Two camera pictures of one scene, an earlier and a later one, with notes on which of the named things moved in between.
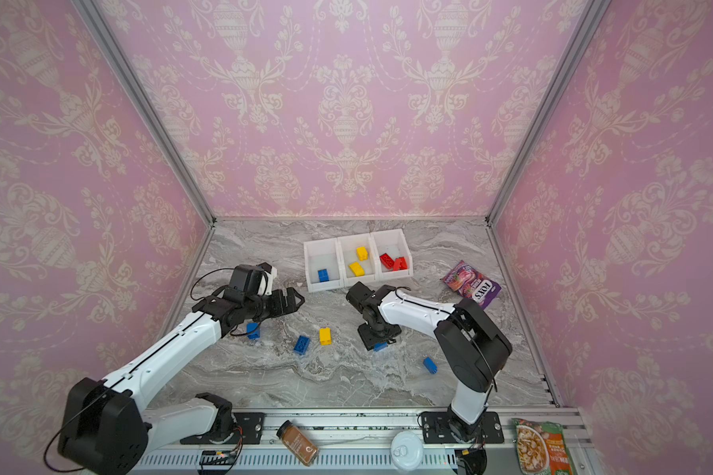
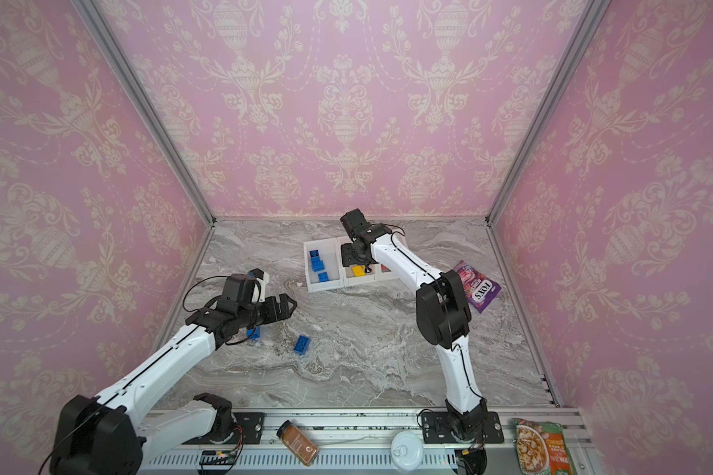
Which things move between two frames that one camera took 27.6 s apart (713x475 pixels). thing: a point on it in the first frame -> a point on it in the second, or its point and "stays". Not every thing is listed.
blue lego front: x=430 y=365 -> x=317 y=264
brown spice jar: x=297 y=442 stays
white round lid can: x=406 y=450 stays
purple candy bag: x=465 y=280 stays
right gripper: x=377 y=335 -> x=359 y=257
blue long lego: x=301 y=344 stays
